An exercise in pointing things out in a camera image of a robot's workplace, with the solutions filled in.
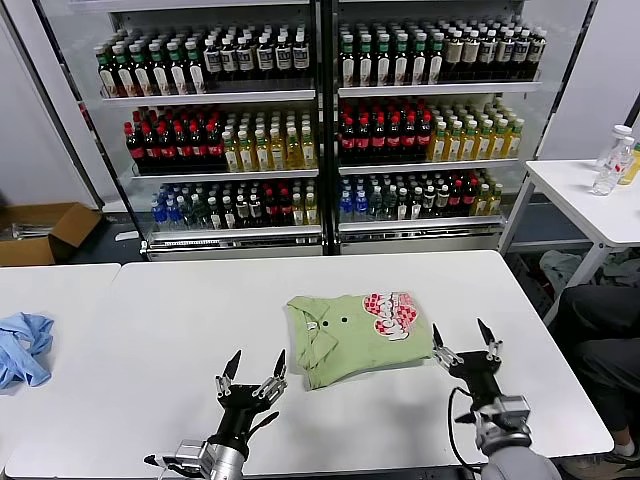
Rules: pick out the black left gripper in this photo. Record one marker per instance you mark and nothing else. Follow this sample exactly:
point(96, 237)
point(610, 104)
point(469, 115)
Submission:
point(242, 405)

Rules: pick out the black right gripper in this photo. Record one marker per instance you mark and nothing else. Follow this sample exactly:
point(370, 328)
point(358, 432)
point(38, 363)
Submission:
point(475, 372)

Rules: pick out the green polo shirt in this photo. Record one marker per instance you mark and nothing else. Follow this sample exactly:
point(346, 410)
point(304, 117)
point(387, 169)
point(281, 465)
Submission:
point(350, 345)

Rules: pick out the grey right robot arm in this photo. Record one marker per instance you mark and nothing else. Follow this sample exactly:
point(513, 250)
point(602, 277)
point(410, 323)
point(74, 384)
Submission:
point(515, 467)

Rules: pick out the black plastic crate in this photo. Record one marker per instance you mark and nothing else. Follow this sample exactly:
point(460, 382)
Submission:
point(535, 290)

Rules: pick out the pale garment pile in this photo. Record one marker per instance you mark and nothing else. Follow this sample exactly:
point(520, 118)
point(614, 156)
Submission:
point(560, 267)

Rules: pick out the person in dark trousers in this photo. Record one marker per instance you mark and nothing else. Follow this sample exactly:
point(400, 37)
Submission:
point(600, 320)

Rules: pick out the small yellow drink bottle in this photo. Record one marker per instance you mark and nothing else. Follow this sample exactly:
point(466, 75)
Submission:
point(482, 200)
point(298, 212)
point(311, 212)
point(495, 199)

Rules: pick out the small dark white-cap bottle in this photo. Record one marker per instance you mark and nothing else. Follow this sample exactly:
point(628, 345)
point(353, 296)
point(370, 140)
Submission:
point(228, 215)
point(256, 213)
point(429, 202)
point(442, 201)
point(403, 204)
point(415, 203)
point(215, 216)
point(242, 214)

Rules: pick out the small red-cap cola bottle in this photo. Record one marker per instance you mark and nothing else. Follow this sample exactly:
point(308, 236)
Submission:
point(284, 210)
point(470, 198)
point(270, 210)
point(456, 199)

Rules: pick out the small clear water bottle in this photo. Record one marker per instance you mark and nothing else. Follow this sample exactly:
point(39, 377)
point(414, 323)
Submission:
point(389, 205)
point(376, 205)

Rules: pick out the dark green garment pile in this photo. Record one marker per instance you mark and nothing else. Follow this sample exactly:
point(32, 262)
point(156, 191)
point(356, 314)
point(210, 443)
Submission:
point(620, 270)

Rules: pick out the small green-tinted bottle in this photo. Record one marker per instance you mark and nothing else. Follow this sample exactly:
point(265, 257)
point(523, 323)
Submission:
point(200, 215)
point(187, 215)

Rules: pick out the white side table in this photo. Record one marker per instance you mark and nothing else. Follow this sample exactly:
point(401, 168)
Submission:
point(565, 200)

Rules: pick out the small blue drink bottle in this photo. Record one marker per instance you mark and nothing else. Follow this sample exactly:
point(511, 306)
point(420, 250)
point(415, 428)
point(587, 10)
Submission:
point(346, 205)
point(161, 215)
point(361, 205)
point(174, 215)

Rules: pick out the yellow tea bottle green label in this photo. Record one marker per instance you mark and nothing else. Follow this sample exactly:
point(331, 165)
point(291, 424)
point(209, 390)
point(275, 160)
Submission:
point(294, 155)
point(231, 157)
point(439, 147)
point(484, 146)
point(277, 156)
point(514, 144)
point(246, 157)
point(309, 155)
point(262, 156)
point(499, 145)
point(454, 147)
point(469, 146)

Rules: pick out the clear water bottle red label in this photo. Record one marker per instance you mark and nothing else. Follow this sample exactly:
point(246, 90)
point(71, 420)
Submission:
point(621, 132)
point(607, 175)

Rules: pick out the crumpled blue garment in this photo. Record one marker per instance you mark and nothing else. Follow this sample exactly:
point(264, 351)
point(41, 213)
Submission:
point(20, 360)

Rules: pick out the open cardboard box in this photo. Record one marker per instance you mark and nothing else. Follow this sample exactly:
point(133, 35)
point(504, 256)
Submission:
point(70, 225)

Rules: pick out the open beverage cooler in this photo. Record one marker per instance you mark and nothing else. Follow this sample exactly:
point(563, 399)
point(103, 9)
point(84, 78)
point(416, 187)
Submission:
point(210, 95)
point(440, 88)

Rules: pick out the green-cap tea bottle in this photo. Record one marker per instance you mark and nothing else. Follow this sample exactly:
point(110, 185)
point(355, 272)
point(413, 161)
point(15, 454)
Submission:
point(196, 76)
point(383, 70)
point(419, 69)
point(435, 68)
point(107, 80)
point(401, 69)
point(142, 79)
point(347, 70)
point(125, 79)
point(160, 78)
point(365, 70)
point(178, 77)

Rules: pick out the dark bottle beige label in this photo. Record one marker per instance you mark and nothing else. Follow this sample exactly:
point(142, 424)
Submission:
point(454, 52)
point(470, 52)

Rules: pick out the dark bottle blue-white label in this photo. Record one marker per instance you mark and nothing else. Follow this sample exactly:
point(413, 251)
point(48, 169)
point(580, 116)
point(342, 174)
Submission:
point(245, 60)
point(229, 60)
point(300, 58)
point(504, 51)
point(213, 61)
point(536, 50)
point(487, 51)
point(520, 50)
point(264, 59)
point(283, 58)

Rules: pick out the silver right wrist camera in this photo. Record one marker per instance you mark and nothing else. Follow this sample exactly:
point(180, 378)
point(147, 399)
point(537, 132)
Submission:
point(510, 410)

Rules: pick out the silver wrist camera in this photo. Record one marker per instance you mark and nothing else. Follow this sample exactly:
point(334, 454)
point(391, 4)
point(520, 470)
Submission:
point(192, 454)
point(510, 410)

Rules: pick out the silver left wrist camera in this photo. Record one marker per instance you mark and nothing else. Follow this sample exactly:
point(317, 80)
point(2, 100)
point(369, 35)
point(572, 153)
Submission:
point(192, 454)

